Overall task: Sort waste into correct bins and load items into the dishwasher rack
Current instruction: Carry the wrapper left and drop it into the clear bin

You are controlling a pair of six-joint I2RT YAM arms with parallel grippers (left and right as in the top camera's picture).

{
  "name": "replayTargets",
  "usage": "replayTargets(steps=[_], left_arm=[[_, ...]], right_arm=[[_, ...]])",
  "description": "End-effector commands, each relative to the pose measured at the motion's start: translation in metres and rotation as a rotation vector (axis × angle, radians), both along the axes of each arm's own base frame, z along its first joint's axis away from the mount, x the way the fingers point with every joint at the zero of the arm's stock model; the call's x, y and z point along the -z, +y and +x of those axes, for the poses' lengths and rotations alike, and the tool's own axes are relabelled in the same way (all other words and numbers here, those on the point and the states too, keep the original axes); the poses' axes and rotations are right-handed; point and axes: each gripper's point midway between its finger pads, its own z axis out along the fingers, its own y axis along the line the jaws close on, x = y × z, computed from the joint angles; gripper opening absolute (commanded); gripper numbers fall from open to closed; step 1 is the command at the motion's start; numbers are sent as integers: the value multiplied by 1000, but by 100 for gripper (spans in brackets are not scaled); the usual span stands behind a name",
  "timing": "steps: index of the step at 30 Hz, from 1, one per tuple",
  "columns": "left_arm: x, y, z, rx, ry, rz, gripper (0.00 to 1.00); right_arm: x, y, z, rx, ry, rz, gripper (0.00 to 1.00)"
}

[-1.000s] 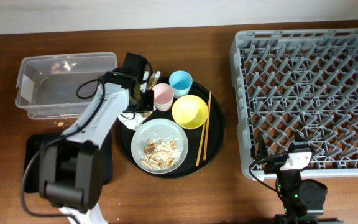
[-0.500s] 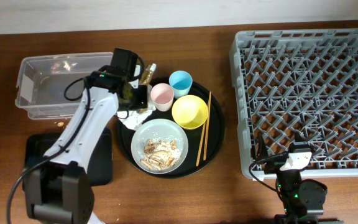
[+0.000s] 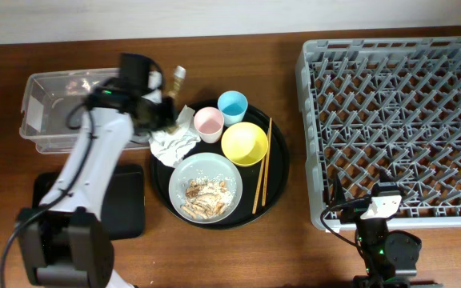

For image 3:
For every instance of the black round tray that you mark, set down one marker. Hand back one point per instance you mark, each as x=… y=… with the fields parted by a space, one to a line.
x=278 y=173

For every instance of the rice and food scraps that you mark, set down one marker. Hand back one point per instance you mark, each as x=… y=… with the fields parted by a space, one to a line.
x=206 y=199

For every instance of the right wooden chopstick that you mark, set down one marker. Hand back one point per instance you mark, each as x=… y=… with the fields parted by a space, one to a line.
x=266 y=163

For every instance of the clear plastic bin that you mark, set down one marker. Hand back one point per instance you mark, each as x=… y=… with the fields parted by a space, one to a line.
x=48 y=98

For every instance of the grey dishwasher rack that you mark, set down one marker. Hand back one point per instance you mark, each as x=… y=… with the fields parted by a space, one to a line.
x=383 y=105

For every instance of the black rectangular tray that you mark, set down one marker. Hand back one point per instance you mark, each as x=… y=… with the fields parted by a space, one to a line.
x=115 y=196

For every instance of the yellow bowl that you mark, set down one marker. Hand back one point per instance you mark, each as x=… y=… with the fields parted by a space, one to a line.
x=244 y=144

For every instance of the white napkin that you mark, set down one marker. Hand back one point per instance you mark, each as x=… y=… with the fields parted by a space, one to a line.
x=171 y=148

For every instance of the blue cup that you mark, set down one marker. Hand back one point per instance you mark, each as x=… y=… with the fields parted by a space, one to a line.
x=233 y=106

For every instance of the small glass bottle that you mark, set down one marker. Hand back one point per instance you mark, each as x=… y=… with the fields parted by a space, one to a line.
x=178 y=79

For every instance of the left wooden chopstick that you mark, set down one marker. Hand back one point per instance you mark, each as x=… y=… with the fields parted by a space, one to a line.
x=263 y=166

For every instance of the grey plate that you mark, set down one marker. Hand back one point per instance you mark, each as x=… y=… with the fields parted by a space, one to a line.
x=210 y=166

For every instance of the wooden chopstick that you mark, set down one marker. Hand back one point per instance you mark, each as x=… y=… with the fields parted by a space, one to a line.
x=266 y=163
x=263 y=166

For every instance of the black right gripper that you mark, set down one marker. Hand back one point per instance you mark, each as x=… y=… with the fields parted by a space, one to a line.
x=386 y=182

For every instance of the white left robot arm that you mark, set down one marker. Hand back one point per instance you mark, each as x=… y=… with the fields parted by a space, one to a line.
x=62 y=241

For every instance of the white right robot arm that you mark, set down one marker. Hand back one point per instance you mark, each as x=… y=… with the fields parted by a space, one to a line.
x=383 y=201

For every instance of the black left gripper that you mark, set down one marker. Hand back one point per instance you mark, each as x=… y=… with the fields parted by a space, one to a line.
x=170 y=106

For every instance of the pink cup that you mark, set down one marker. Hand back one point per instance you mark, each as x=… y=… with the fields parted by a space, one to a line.
x=209 y=124

